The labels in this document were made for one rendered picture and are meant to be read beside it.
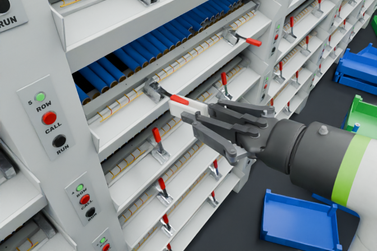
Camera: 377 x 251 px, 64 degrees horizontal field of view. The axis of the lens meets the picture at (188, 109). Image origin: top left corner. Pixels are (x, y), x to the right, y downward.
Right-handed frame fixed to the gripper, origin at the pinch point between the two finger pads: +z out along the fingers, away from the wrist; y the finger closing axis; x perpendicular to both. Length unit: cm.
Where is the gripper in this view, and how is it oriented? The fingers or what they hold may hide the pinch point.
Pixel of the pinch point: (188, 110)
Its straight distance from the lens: 53.4
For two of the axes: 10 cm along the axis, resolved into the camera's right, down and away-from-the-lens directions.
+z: -7.7, -2.8, 5.7
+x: -1.4, -8.0, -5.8
